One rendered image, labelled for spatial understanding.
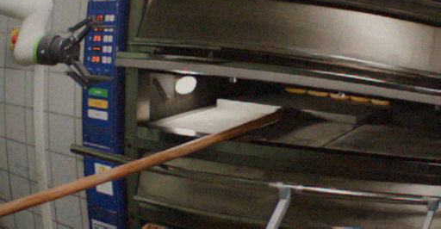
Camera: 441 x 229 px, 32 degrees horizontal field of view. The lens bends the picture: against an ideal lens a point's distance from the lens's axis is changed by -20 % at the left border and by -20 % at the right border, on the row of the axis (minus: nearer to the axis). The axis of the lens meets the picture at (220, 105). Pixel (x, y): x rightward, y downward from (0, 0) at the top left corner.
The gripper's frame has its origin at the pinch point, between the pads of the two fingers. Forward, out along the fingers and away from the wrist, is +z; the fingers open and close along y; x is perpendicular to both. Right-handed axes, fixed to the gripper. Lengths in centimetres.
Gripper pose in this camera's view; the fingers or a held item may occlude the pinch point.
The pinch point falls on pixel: (108, 52)
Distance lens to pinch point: 227.8
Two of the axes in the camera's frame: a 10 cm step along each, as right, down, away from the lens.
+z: 8.8, 1.1, -4.6
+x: -4.8, 1.4, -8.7
